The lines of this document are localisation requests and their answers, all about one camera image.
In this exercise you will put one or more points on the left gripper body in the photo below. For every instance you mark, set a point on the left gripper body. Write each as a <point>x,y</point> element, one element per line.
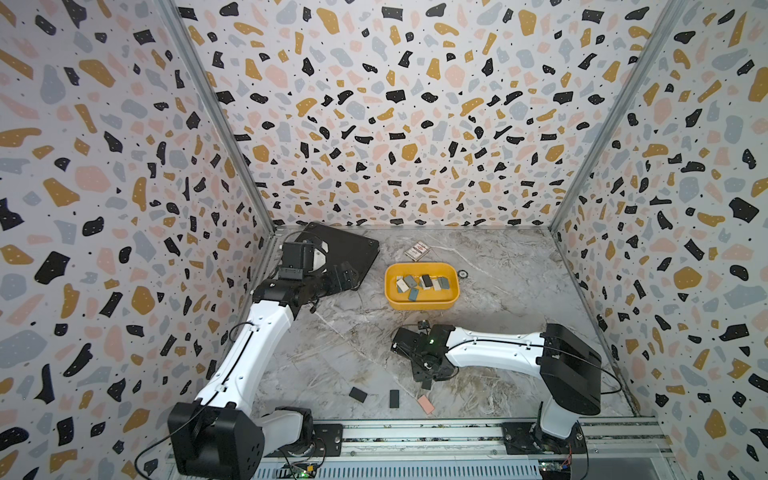
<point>317,283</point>

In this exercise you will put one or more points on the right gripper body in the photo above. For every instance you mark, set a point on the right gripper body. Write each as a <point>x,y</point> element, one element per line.
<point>423,376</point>

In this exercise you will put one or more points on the black eraser bottom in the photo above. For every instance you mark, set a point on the black eraser bottom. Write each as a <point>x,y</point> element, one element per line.
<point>394,399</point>

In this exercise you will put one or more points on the pink eraser bottom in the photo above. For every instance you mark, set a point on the pink eraser bottom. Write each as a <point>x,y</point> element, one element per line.
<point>426,405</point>

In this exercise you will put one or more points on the white eraser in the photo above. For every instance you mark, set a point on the white eraser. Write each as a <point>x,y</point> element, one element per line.
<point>402,286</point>

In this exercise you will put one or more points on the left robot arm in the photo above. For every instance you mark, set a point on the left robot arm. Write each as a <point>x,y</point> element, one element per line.
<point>215,436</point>

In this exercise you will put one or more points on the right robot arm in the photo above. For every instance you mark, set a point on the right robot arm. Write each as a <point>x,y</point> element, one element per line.
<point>570,369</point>

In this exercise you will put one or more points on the yellow storage box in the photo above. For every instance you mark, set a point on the yellow storage box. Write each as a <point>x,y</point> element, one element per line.
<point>428,299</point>

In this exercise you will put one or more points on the playing card box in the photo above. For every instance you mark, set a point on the playing card box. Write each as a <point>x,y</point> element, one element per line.
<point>417,251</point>

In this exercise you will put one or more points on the black flat case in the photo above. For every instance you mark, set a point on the black flat case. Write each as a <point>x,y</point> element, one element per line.
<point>354,246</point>

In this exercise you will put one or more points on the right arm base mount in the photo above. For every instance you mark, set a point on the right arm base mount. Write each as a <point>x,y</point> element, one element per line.
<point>527,438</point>

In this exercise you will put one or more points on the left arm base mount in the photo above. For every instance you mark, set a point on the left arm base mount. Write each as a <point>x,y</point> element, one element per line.
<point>325,441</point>

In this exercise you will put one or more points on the left aluminium corner post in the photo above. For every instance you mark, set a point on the left aluminium corner post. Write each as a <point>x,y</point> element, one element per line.
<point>185,46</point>

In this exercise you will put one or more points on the aluminium corner post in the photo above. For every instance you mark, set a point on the aluminium corner post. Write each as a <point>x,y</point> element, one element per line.
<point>185,46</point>
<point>668,18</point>

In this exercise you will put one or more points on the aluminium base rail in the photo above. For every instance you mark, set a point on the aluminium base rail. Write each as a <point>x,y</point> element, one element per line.
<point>617,448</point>

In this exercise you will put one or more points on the right aluminium corner post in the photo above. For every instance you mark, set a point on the right aluminium corner post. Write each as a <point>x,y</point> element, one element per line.
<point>668,18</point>

